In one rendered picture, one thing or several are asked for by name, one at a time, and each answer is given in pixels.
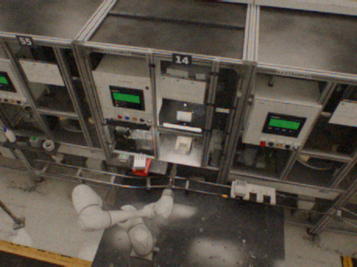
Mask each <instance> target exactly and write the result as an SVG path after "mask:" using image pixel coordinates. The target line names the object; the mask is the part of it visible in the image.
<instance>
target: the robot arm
mask: <svg viewBox="0 0 357 267"><path fill-rule="evenodd" d="M176 167H177V164H174V163H173V168H172V170H171V174H170V181H169V185H166V186H165V190H163V193H162V197H161V199H159V200H158V201H157V202H154V203H151V204H149V205H145V206H144V208H143V209H141V210H137V209H136V208H135V207H134V206H132V205H124V206H122V207H121V208H118V207H116V206H115V205H111V204H110V203H108V202H107V201H103V200H102V199H101V198H100V197H99V195H97V194H96V192H94V191H93V190H92V189H91V188H90V187H89V186H87V185H83V184H82V185H78V186H77V187H75V188H74V190H73V193H72V201H73V203H74V206H75V209H76V210H77V213H78V215H79V217H78V220H77V225H78V227H79V229H80V230H82V231H85V232H93V231H97V230H103V229H105V228H107V227H110V226H112V225H114V224H118V225H119V226H120V227H122V229H124V230H125V231H126V233H127V234H128V237H129V239H130V242H131V243H132V246H133V248H132V252H131V253H130V256H131V257H137V258H145V259H148V260H149V261H151V260H152V255H153V252H159V248H157V247H155V243H156V242H157V239H156V238H152V235H151V232H150V230H148V227H146V225H145V224H144V221H143V220H142V218H146V219H156V218H157V217H159V218H160V219H168V218H169V216H170V213H171V212H172V209H173V196H174V190H175V187H174V186H173V184H174V180H175V177H176V172H177V171H176Z"/></svg>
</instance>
